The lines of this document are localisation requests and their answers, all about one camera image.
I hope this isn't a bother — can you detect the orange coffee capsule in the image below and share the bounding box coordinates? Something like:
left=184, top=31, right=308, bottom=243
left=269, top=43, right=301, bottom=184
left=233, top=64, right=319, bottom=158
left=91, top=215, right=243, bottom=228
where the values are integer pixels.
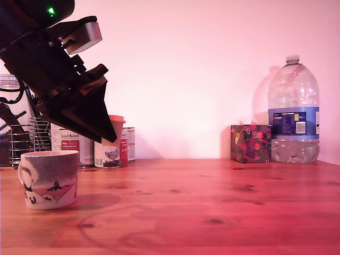
left=101, top=114, right=126, bottom=148

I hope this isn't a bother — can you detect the illustrated white coffee mug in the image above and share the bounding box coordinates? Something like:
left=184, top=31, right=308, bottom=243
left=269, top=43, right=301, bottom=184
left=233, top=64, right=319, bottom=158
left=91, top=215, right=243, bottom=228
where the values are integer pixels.
left=17, top=150, right=80, bottom=211

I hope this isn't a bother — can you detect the white carton box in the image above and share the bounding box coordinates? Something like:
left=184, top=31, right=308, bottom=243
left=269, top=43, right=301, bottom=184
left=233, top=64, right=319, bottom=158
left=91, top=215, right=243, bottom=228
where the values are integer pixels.
left=50, top=123, right=62, bottom=151

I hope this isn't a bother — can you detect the white can with red label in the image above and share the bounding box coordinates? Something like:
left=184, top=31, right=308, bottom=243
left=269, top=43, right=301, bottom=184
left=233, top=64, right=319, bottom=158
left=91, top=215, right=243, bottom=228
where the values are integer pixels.
left=60, top=129, right=95, bottom=169

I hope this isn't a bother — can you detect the clear glass storage jar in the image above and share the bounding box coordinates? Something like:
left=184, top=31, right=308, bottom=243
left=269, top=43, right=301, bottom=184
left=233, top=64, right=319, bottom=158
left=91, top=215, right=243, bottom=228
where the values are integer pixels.
left=0, top=73, right=33, bottom=167

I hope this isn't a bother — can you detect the black chopstick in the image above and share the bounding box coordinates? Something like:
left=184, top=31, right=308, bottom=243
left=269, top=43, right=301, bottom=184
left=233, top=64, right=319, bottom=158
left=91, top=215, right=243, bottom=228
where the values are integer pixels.
left=27, top=90, right=44, bottom=119
left=24, top=87, right=40, bottom=119

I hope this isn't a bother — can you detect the white can with red stripe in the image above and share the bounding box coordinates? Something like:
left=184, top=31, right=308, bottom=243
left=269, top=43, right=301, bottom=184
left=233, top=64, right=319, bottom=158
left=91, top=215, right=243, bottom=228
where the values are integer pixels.
left=126, top=127, right=137, bottom=163

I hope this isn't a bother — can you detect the white can with chicken picture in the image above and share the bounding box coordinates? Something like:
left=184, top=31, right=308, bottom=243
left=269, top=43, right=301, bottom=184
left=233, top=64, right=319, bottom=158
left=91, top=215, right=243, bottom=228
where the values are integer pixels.
left=93, top=127, right=129, bottom=169

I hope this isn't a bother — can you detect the dark scoop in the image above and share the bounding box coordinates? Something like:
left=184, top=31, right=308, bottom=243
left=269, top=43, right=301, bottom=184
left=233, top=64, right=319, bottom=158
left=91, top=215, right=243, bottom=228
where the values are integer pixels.
left=0, top=103, right=28, bottom=133

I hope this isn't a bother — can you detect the floral tissue box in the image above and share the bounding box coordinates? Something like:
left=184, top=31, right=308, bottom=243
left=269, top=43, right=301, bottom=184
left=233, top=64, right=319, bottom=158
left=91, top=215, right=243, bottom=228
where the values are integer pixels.
left=230, top=124, right=273, bottom=164

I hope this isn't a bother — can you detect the large clear water bottle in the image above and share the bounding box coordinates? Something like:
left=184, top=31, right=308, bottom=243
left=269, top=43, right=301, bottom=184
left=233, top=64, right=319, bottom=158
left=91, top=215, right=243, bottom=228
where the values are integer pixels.
left=267, top=55, right=320, bottom=164

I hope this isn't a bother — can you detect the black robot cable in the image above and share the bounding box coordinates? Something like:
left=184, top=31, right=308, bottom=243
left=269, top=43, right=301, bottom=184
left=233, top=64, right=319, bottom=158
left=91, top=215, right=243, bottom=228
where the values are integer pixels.
left=0, top=78, right=30, bottom=105

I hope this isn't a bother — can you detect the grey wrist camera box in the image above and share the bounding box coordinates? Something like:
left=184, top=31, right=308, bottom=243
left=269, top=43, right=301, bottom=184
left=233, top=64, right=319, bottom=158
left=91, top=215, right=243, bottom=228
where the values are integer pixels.
left=50, top=15, right=104, bottom=55

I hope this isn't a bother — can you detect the chrome wire utensil rack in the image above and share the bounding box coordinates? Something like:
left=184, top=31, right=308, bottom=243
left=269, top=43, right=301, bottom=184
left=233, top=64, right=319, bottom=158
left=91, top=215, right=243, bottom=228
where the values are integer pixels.
left=9, top=117, right=53, bottom=167

